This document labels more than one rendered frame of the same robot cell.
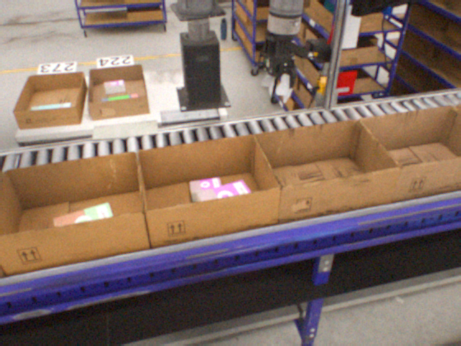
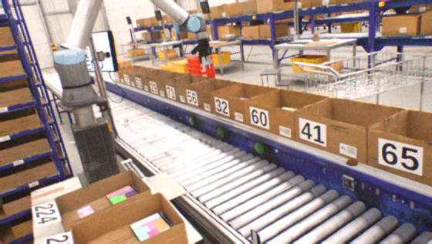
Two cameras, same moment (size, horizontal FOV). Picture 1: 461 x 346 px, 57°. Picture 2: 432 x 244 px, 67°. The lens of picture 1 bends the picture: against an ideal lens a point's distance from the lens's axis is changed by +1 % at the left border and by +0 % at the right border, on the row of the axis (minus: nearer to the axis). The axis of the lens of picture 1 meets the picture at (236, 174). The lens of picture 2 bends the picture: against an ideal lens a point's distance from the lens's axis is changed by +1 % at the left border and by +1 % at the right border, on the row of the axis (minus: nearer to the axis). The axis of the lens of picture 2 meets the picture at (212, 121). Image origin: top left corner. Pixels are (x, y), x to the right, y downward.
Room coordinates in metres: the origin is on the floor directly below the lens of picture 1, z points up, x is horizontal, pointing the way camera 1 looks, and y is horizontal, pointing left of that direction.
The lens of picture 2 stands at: (1.83, 2.06, 1.57)
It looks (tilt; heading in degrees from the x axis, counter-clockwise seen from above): 19 degrees down; 254
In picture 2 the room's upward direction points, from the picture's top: 8 degrees counter-clockwise
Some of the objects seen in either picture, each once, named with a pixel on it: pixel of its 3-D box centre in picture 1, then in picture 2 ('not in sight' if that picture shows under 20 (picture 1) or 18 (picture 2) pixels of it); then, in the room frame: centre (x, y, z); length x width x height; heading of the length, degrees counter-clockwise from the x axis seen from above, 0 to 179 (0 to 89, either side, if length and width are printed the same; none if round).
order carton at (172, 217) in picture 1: (206, 189); (244, 102); (1.02, 0.10, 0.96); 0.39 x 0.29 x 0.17; 104
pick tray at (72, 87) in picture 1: (53, 99); (128, 235); (1.90, 0.92, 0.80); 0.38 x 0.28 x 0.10; 10
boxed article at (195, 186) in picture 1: (206, 189); not in sight; (1.08, 0.10, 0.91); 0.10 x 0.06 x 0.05; 103
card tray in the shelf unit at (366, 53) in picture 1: (339, 44); (17, 147); (2.63, -0.66, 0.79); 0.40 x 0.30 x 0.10; 16
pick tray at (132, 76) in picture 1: (118, 91); (104, 202); (1.99, 0.62, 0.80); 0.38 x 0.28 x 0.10; 14
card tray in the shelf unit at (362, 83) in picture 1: (335, 73); (25, 170); (2.63, -0.66, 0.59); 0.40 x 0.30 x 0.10; 12
